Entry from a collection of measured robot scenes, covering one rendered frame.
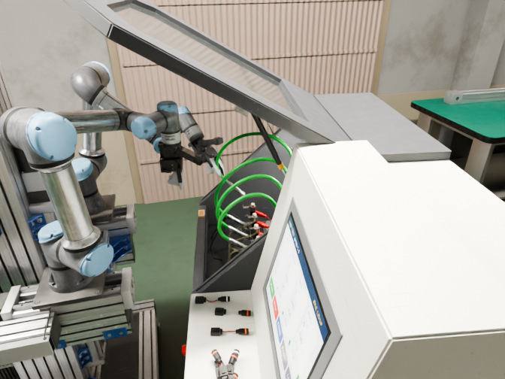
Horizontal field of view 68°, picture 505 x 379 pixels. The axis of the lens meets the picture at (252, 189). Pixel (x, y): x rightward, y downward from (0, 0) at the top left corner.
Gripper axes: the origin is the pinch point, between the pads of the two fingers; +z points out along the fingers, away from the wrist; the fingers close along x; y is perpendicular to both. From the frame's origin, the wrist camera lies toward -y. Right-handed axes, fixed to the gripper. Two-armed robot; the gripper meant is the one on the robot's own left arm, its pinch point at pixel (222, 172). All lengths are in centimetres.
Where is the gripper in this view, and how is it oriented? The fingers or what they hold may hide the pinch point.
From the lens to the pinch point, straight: 168.3
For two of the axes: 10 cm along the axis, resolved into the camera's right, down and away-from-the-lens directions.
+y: -6.9, 4.8, 5.4
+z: 5.2, 8.5, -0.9
